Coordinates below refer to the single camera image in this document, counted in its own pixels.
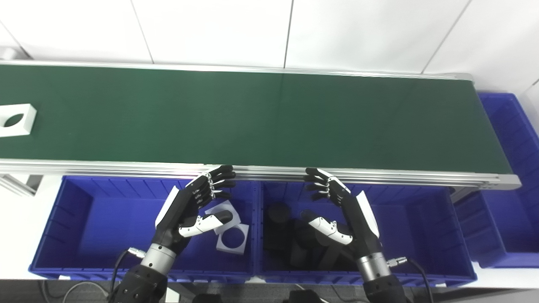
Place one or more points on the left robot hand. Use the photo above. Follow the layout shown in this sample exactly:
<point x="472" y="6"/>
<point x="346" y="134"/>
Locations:
<point x="181" y="210"/>

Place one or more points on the blue plastic bin empty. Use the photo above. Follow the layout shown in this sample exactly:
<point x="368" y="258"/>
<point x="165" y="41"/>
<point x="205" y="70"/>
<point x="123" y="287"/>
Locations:
<point x="505" y="227"/>

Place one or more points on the aluminium conveyor support leg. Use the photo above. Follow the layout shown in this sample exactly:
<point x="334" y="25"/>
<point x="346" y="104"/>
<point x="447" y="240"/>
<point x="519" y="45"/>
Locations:
<point x="17" y="183"/>

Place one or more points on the black cylinder part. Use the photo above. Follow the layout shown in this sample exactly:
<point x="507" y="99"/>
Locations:
<point x="332" y="254"/>
<point x="303" y="248"/>
<point x="278" y="219"/>

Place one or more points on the green conveyor belt aluminium frame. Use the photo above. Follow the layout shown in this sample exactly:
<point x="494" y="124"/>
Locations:
<point x="261" y="118"/>

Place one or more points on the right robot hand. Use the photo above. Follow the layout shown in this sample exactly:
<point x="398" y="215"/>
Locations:
<point x="358" y="219"/>

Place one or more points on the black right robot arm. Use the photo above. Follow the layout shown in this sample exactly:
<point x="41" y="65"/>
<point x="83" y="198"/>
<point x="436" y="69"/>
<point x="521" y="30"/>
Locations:
<point x="379" y="286"/>

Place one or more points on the white square part round hole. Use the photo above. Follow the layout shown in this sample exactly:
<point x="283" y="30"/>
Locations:
<point x="26" y="126"/>
<point x="243" y="244"/>
<point x="229" y="209"/>

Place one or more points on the blue plastic bin white parts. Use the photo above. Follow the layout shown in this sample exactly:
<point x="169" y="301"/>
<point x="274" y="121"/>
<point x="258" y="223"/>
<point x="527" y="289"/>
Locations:
<point x="105" y="227"/>

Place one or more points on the blue plastic bin black parts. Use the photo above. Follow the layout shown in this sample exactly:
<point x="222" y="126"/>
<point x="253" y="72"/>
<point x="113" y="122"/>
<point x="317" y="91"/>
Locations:
<point x="412" y="235"/>

